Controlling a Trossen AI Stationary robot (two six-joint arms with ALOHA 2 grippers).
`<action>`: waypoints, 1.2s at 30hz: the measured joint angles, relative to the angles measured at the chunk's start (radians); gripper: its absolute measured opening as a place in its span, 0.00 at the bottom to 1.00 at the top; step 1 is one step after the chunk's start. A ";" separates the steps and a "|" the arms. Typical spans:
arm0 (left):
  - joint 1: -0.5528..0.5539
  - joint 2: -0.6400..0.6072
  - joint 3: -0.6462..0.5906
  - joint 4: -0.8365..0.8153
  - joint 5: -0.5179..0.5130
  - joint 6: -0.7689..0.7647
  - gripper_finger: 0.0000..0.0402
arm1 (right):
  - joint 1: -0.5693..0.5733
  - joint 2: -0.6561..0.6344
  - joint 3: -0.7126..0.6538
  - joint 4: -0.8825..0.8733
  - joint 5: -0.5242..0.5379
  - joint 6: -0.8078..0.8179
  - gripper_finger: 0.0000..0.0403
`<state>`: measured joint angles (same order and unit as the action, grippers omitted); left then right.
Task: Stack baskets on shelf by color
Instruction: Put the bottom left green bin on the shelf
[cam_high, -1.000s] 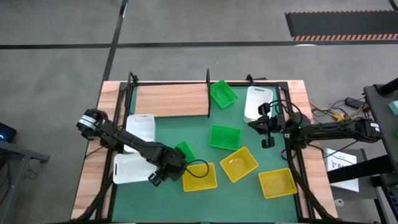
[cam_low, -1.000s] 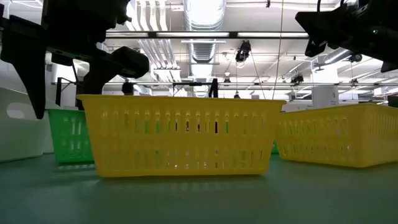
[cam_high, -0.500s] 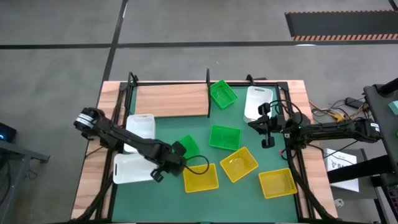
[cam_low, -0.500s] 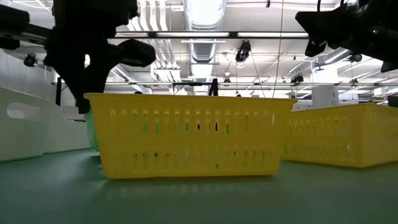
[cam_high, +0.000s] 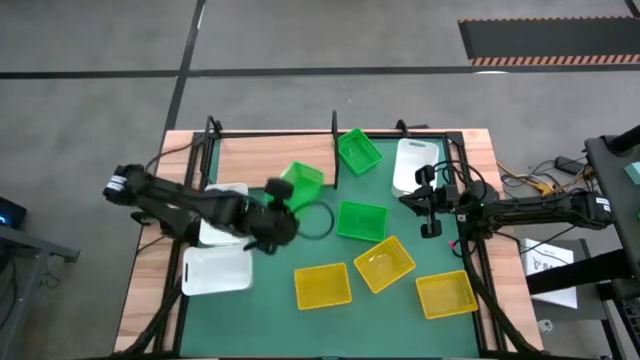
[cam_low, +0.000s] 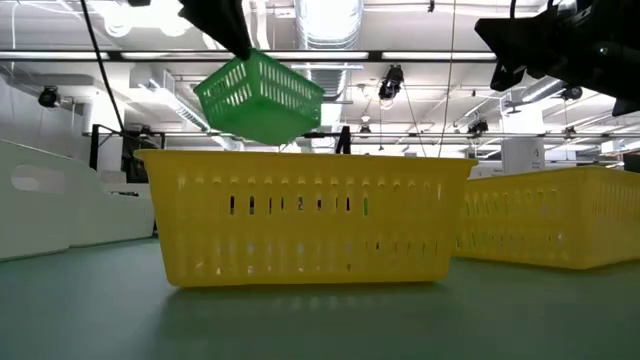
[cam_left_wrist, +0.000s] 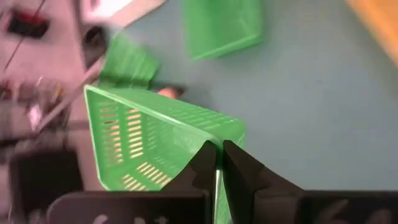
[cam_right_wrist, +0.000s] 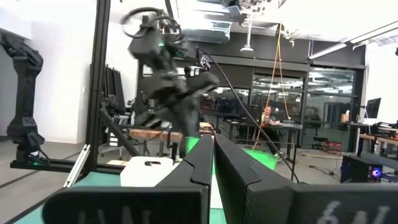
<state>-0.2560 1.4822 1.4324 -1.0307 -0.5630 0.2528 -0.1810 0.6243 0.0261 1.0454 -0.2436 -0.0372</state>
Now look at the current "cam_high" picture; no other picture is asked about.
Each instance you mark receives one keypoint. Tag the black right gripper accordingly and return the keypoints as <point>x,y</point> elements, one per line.
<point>430,205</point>

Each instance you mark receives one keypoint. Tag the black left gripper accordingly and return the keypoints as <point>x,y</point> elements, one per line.
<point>272,227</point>

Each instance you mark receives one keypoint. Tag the green plastic basket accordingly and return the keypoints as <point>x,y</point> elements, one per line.
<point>361,221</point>
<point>306,181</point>
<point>360,151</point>

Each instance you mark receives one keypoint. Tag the yellow plastic basket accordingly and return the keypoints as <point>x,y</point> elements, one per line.
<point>384,263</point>
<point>446,294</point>
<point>322,286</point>

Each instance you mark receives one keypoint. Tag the white plastic bin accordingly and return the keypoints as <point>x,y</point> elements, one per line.
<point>412,162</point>
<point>215,235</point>
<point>217,270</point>

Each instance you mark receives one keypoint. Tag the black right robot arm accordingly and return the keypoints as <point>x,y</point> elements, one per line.
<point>540,207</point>

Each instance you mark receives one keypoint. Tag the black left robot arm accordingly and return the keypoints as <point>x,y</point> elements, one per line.
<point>165,192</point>

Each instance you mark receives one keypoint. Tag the small red connector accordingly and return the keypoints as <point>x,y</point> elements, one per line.
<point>453,245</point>

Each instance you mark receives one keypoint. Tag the green table mat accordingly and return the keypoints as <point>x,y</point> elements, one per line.
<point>280,330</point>

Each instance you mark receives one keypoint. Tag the white printed cardboard box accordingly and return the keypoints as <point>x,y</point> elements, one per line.
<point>537,255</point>

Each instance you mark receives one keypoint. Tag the black power adapter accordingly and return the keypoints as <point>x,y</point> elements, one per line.
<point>568,165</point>

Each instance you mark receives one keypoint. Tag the small white plug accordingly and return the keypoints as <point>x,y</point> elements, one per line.
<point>545,327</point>

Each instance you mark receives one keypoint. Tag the black equipment cart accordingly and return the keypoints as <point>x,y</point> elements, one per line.
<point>607,170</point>

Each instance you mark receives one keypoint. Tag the black hazard-striped floor mat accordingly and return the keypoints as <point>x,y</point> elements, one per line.
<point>550,40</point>

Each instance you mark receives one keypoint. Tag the teal box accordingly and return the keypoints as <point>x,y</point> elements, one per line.
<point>634,173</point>

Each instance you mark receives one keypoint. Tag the grey metal desk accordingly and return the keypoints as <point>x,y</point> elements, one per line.
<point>30,240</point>

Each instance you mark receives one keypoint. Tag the black device blue light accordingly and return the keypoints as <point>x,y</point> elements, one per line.
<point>12,212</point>

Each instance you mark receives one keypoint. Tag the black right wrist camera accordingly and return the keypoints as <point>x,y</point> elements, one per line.
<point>447,192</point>

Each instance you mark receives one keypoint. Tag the black metal table frame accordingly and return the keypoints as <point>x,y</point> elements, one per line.
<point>456,140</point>

